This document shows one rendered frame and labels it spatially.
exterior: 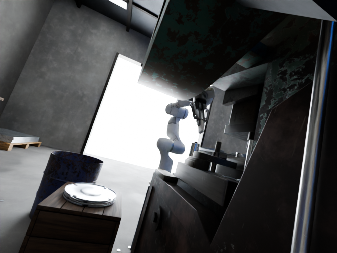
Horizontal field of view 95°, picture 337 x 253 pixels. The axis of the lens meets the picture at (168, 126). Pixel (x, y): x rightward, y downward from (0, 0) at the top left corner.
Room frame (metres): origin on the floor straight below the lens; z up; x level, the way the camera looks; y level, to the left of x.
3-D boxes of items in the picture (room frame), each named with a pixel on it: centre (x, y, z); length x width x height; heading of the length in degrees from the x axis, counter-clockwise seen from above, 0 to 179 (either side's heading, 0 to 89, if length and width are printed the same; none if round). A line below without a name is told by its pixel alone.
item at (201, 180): (0.56, -0.33, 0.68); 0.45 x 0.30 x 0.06; 107
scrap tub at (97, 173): (1.41, 0.68, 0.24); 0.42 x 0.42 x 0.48
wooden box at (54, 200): (0.99, 0.33, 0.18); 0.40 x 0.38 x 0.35; 15
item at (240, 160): (0.57, -0.33, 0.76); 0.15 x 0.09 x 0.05; 107
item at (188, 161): (0.51, -0.17, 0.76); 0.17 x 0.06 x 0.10; 107
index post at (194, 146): (0.63, -0.13, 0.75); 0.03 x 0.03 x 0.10; 17
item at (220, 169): (0.56, -0.33, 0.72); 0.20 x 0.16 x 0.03; 107
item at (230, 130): (0.56, -0.33, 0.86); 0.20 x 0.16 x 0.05; 107
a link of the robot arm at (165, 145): (1.30, -0.03, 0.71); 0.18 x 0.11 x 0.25; 106
